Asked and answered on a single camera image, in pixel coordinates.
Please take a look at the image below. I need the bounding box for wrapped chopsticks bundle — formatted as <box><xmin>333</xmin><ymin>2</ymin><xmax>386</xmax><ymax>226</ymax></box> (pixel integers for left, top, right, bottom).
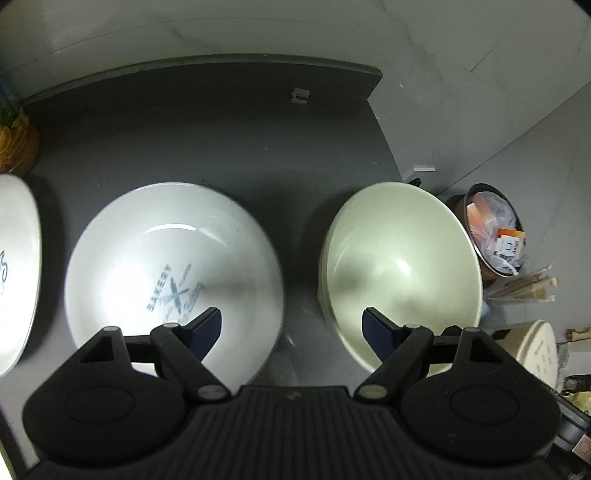
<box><xmin>485</xmin><ymin>264</ymin><xmax>559</xmax><ymax>304</ymax></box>

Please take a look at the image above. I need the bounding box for white printed bowl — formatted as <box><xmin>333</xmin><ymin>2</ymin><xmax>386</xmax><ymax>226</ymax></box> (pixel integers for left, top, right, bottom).
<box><xmin>64</xmin><ymin>182</ymin><xmax>286</xmax><ymax>386</ymax></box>

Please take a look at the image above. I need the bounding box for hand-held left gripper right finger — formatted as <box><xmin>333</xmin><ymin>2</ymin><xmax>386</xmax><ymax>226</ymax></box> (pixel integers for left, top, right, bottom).
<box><xmin>355</xmin><ymin>307</ymin><xmax>512</xmax><ymax>401</ymax></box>

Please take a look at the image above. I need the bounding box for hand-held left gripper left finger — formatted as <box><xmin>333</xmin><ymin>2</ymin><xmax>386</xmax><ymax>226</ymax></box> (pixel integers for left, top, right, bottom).
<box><xmin>78</xmin><ymin>307</ymin><xmax>232</xmax><ymax>402</ymax></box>

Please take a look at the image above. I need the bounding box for brown trash bin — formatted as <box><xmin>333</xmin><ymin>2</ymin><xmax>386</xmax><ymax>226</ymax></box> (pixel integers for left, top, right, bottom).
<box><xmin>447</xmin><ymin>183</ymin><xmax>527</xmax><ymax>280</ymax></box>

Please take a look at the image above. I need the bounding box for white printed plate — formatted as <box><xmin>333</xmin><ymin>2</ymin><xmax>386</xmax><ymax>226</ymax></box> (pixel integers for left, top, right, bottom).
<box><xmin>0</xmin><ymin>174</ymin><xmax>43</xmax><ymax>377</ymax></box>

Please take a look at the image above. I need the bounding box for pale green bowl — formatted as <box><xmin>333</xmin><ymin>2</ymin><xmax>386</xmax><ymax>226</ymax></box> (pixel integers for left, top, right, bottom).
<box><xmin>318</xmin><ymin>181</ymin><xmax>485</xmax><ymax>376</ymax></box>

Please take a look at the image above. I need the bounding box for orange and white carton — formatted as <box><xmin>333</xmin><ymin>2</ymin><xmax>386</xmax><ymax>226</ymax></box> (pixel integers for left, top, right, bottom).
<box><xmin>494</xmin><ymin>229</ymin><xmax>526</xmax><ymax>259</ymax></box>

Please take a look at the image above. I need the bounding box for white lidded appliance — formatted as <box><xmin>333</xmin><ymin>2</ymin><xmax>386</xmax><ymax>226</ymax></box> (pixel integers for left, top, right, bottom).
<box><xmin>492</xmin><ymin>319</ymin><xmax>562</xmax><ymax>391</ymax></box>

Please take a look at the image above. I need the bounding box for clear plastic trash bag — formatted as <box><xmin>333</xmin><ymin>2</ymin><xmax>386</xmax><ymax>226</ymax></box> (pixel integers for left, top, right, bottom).
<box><xmin>466</xmin><ymin>191</ymin><xmax>525</xmax><ymax>275</ymax></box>

